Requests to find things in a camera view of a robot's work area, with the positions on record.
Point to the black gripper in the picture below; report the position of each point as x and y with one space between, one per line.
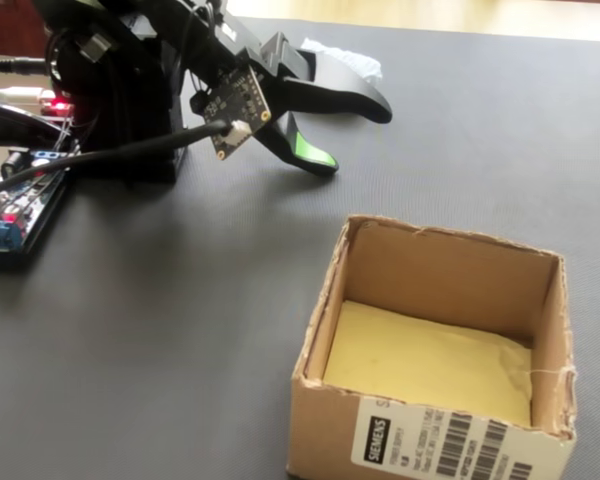
260 60

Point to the light blue yarn block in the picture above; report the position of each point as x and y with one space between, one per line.
365 67

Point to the open brown cardboard box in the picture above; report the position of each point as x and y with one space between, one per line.
430 260

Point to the small board with red LED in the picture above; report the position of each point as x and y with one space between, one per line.
57 106

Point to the yellow pad lining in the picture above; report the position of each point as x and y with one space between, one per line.
420 360

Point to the black curved band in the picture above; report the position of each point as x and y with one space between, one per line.
10 117

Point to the brown wooden cabinet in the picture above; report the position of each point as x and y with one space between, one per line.
5 25

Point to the controller board with blue terminal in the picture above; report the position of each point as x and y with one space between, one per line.
10 235

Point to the white Siemens barcode label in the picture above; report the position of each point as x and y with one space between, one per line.
380 440

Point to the bare camera circuit board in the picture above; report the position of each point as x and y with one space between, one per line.
235 100

